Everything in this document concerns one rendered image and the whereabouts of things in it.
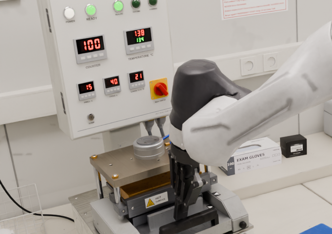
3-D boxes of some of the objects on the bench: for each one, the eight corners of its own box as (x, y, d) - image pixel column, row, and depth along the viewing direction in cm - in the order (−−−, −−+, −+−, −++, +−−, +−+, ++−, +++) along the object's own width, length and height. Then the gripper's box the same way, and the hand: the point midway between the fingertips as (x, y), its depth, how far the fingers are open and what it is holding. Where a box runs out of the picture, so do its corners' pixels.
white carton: (215, 164, 184) (214, 147, 182) (267, 153, 190) (266, 136, 188) (227, 176, 173) (226, 158, 171) (282, 163, 179) (281, 146, 176)
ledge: (186, 174, 189) (186, 163, 188) (355, 132, 212) (356, 123, 211) (217, 206, 162) (216, 194, 160) (408, 154, 185) (408, 144, 184)
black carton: (279, 153, 188) (279, 137, 186) (300, 149, 190) (300, 133, 188) (286, 158, 183) (285, 142, 181) (307, 154, 184) (307, 138, 182)
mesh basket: (-35, 235, 161) (-44, 202, 157) (42, 214, 169) (35, 182, 165) (-38, 270, 140) (-49, 233, 137) (49, 246, 149) (42, 210, 145)
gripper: (159, 126, 100) (153, 204, 113) (189, 163, 91) (180, 243, 104) (188, 118, 103) (180, 195, 117) (221, 153, 94) (208, 232, 107)
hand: (181, 207), depth 108 cm, fingers closed
